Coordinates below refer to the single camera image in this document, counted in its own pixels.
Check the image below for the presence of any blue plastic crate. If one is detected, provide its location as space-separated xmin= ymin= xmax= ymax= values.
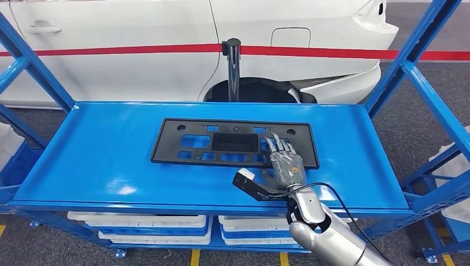
xmin=84 ymin=216 xmax=210 ymax=237
xmin=220 ymin=224 xmax=294 ymax=240

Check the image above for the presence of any black plastic mounting plate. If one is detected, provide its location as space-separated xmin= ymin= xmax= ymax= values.
xmin=150 ymin=117 xmax=320 ymax=170

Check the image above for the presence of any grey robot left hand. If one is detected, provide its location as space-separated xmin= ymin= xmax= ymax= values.
xmin=262 ymin=132 xmax=308 ymax=191

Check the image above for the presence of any red barrier belt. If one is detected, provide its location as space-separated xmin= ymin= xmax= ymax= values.
xmin=0 ymin=43 xmax=470 ymax=62

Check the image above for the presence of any white car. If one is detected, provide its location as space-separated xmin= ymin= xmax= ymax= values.
xmin=0 ymin=0 xmax=400 ymax=109

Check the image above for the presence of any black stanchion post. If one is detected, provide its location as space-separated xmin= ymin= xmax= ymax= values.
xmin=221 ymin=38 xmax=242 ymax=103

